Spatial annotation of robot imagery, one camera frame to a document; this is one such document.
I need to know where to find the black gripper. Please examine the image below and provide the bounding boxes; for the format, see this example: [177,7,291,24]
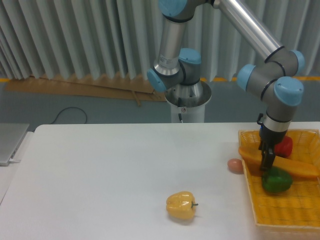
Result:
[258,125,287,171]

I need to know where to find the long orange bread loaf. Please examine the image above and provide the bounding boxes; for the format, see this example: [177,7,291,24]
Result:
[238,146,320,179]

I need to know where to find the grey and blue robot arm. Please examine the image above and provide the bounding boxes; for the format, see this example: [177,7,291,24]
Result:
[147,0,305,171]

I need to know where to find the red bell pepper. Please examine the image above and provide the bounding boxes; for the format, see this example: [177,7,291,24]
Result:
[274,135,293,158]

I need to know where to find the green bell pepper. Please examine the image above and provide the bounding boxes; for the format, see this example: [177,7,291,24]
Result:
[261,167,293,193]

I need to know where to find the brown egg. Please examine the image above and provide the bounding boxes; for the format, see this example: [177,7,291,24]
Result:
[227,158,244,174]

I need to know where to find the yellow woven basket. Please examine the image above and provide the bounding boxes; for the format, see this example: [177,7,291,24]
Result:
[238,129,320,230]

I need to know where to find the yellow bell pepper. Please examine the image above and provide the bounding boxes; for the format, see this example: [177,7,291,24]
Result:
[166,191,199,220]

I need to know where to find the brown cardboard sheet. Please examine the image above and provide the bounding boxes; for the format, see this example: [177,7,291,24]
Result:
[5,72,165,106]

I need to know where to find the grey pleated curtain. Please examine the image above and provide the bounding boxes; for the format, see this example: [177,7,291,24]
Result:
[0,0,320,80]

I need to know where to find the silver laptop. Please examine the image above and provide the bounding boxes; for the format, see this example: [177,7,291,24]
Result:
[0,123,29,167]

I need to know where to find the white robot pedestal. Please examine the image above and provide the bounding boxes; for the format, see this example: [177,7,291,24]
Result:
[165,80,212,123]

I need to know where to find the black floor cable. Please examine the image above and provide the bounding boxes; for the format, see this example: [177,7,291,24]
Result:
[48,106,88,125]

